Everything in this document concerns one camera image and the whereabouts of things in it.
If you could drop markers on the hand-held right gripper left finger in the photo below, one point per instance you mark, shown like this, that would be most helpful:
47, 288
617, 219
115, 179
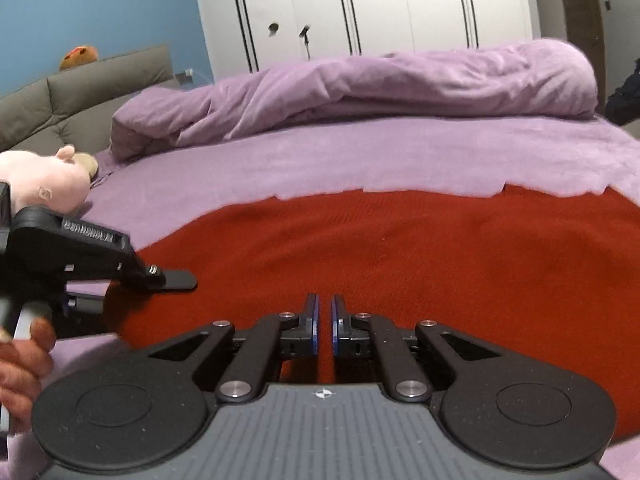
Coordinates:
312, 322

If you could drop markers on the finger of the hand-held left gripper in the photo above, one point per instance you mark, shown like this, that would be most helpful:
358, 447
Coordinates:
85, 304
175, 281

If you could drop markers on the purple duvet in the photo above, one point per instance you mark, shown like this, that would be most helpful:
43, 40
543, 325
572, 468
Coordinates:
375, 90

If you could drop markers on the wall socket with charger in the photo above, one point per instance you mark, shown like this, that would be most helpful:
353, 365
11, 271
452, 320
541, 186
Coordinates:
185, 75

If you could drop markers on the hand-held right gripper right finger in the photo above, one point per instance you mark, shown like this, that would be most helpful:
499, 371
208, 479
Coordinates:
337, 322

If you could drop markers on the person's left hand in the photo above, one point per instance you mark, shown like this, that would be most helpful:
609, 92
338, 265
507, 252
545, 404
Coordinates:
25, 370

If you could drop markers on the dark clothes pile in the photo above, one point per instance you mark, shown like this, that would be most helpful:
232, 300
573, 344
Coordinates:
625, 95

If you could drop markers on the orange plush toy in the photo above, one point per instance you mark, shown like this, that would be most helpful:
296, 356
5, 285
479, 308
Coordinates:
79, 57

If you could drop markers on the dark brown door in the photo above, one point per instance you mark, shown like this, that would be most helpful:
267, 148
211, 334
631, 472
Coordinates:
582, 10

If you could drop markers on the grey padded headboard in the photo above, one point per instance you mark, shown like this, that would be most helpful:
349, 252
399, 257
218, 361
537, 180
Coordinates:
75, 100

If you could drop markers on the pink plush toy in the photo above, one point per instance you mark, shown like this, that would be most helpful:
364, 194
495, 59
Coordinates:
35, 175

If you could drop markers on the white wardrobe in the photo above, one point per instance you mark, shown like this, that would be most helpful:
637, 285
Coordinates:
400, 5

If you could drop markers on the red knit cardigan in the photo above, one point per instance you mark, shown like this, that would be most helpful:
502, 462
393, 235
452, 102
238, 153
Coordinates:
400, 260

